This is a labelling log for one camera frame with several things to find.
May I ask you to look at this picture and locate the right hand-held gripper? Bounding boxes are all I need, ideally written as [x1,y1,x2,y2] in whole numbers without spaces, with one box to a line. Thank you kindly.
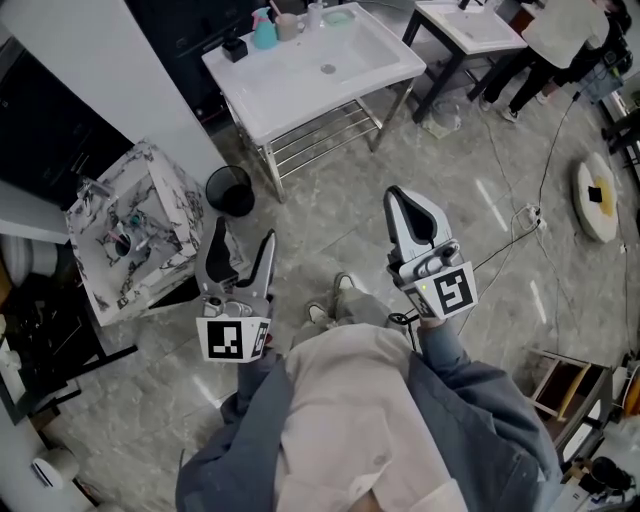
[383,185,480,321]

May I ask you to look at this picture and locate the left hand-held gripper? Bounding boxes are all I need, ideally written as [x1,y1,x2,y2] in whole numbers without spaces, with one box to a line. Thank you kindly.
[195,215,278,362]

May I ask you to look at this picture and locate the beige cup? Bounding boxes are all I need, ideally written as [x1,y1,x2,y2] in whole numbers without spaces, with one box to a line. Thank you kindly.
[276,13,307,43]

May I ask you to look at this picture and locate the person's right forearm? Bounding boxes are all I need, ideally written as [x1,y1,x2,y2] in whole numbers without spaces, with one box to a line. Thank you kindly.
[416,315,506,402]

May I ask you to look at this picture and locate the person's left forearm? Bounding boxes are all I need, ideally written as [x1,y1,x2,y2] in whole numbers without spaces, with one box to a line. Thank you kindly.
[219,348,292,432]

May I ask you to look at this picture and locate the grey cup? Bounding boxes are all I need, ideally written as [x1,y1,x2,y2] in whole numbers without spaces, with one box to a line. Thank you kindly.
[113,232,139,259]

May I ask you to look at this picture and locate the black mesh trash bin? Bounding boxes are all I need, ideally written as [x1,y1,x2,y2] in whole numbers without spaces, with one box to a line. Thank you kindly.
[205,164,257,218]

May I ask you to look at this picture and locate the marble sink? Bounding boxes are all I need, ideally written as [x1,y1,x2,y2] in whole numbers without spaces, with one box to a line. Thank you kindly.
[65,138,207,328]

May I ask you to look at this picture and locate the person's legs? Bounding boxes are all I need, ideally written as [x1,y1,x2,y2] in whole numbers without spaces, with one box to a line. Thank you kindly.
[298,288,397,334]

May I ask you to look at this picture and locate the clear plastic bag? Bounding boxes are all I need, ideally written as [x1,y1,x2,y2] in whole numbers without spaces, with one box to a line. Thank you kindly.
[426,96,464,142]

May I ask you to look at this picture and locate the white power strip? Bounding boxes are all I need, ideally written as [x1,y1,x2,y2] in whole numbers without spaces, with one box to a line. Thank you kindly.
[509,201,549,234]

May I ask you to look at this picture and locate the metal sink stand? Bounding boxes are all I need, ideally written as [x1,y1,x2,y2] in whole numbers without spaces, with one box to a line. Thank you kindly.
[224,79,417,204]

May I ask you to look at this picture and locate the chrome faucet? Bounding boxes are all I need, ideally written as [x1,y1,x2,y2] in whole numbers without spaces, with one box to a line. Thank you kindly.
[74,174,114,202]

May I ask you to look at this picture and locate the person's torso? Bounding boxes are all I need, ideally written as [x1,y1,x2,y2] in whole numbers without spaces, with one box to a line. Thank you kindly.
[174,322,564,512]

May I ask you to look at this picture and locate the black side table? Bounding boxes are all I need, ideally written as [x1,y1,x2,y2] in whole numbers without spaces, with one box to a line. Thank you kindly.
[0,269,139,427]

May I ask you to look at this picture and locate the small white sink basin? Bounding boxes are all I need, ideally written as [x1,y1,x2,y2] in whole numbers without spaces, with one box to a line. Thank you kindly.
[414,0,529,56]

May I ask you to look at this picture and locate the green soap on dish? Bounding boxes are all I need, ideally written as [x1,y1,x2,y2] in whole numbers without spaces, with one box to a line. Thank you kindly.
[321,8,358,30]

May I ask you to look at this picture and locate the small black box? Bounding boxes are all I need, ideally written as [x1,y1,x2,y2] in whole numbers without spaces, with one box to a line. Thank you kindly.
[221,27,249,64]

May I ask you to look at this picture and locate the wooden rack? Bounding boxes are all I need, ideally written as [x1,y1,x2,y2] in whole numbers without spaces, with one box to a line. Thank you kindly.
[528,346,615,452]

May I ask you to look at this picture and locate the black cabinet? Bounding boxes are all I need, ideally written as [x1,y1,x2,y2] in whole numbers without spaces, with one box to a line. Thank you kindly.
[0,49,136,209]
[124,0,274,137]

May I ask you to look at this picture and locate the teal spray bottle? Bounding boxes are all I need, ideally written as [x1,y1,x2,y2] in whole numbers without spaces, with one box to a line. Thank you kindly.
[249,7,280,52]

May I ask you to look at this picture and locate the white round appliance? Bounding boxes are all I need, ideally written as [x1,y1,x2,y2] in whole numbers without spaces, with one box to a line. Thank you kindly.
[29,446,82,492]

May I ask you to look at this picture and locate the black floor cable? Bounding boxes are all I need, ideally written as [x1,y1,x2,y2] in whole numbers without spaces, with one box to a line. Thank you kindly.
[456,224,534,335]

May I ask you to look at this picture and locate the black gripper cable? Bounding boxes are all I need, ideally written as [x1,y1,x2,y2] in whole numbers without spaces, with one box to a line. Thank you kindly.
[386,311,422,352]

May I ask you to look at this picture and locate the long black cable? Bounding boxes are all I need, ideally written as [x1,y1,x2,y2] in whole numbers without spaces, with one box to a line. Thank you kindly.
[536,88,582,209]

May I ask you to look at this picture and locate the black sink frame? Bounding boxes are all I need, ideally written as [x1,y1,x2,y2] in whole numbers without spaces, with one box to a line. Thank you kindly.
[401,7,527,125]

